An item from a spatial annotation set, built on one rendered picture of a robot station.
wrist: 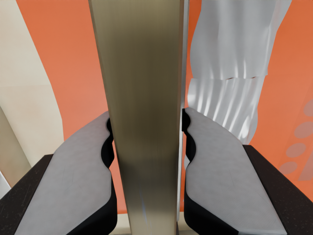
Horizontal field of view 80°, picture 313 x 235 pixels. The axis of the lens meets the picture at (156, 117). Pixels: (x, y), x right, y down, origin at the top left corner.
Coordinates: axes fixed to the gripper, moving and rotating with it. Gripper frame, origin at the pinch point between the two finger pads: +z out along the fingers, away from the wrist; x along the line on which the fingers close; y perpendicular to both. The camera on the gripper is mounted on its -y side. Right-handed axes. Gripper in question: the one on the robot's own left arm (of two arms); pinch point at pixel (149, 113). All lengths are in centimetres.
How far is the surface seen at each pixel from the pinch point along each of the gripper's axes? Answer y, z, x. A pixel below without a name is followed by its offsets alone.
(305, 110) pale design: 4.1, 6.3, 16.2
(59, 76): -0.7, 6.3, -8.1
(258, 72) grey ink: -0.4, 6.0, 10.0
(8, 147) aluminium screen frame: 5.9, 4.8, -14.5
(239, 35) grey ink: -3.6, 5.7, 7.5
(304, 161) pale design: 11.4, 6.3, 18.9
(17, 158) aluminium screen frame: 7.6, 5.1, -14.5
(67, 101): 1.8, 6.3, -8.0
